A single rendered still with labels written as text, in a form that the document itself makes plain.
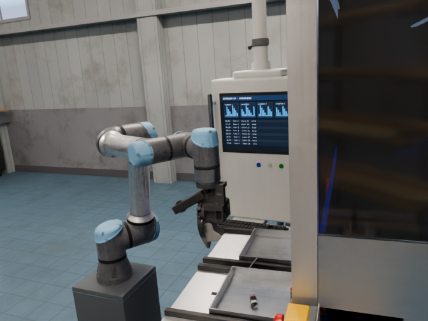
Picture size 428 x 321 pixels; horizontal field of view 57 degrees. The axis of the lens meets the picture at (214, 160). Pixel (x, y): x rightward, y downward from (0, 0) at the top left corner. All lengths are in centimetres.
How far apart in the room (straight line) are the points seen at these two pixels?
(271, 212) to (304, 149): 119
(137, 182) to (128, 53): 446
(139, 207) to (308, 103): 94
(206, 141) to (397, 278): 58
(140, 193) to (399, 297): 100
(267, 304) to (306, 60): 77
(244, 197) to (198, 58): 350
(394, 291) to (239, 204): 125
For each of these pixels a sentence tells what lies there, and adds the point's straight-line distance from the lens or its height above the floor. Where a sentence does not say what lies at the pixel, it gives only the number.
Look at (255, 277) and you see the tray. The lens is 146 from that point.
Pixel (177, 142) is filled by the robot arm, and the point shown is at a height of 141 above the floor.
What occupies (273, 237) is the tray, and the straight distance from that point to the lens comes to 175.
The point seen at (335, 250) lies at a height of 117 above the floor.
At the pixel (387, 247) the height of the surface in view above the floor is 119.
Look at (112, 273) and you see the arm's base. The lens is 169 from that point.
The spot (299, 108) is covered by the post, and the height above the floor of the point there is 152.
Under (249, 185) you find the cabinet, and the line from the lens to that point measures 208.
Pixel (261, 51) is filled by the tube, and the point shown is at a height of 167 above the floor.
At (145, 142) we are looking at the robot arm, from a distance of 112.
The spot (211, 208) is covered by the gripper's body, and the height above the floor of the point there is 123.
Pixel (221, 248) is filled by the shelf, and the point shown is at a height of 88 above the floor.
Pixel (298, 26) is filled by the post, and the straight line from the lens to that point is 91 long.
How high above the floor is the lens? 162
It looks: 14 degrees down
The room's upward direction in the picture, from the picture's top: 4 degrees counter-clockwise
